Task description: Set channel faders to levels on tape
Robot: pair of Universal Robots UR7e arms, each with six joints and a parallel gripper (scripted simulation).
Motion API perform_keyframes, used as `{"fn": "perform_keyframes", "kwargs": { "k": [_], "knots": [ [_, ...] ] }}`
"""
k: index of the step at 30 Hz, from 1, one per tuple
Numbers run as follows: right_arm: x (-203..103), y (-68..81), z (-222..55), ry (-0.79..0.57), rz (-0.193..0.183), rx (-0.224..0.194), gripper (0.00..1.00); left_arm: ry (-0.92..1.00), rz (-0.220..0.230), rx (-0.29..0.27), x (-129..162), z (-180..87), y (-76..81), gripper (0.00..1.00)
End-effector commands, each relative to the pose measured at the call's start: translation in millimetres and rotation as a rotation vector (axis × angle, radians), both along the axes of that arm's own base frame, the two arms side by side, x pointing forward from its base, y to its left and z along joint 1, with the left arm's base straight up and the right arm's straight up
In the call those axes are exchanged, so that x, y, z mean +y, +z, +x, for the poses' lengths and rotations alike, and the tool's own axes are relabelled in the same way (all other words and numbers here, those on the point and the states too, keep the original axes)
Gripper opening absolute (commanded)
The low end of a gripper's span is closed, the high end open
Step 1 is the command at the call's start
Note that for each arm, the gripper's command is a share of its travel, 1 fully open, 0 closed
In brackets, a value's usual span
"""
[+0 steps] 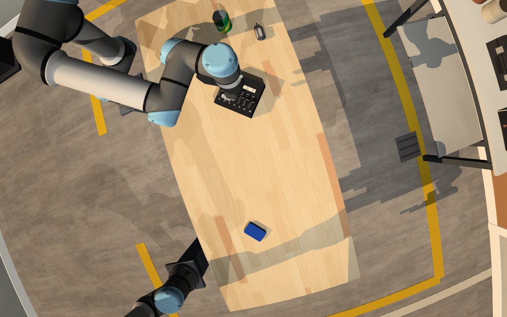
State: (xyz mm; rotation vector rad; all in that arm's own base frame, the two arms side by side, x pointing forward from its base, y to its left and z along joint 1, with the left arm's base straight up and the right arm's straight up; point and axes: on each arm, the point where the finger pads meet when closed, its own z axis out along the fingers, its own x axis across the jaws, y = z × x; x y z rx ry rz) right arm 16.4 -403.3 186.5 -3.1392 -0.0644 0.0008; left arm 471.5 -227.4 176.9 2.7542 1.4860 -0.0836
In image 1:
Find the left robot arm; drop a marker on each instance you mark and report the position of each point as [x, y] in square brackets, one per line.
[44, 25]

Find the green and yellow drink can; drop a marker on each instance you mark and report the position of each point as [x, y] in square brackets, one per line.
[222, 21]

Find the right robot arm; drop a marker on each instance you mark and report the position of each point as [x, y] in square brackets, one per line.
[170, 297]

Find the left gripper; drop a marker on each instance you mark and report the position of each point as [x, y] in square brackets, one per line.
[231, 91]

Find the black lighting desk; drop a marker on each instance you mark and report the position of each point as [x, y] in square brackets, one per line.
[248, 100]

